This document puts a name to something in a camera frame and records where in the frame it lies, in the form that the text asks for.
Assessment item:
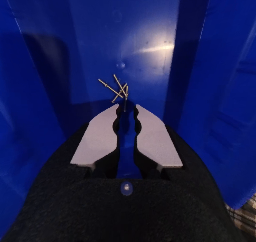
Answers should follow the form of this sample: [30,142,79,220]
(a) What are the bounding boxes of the blue plastic bin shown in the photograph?
[178,0,256,210]
[0,0,213,235]

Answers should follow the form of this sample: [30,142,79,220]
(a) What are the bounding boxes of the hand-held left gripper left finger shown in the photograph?
[70,103,121,169]

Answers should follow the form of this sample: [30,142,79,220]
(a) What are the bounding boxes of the person's plaid shirt torso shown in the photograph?
[225,194,256,240]

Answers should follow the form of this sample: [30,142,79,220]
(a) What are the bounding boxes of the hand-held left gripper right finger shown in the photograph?
[133,104,183,169]

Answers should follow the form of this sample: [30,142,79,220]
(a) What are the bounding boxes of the small metal bolt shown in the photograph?
[98,79,123,99]
[113,74,128,97]
[124,85,129,112]
[111,83,127,104]

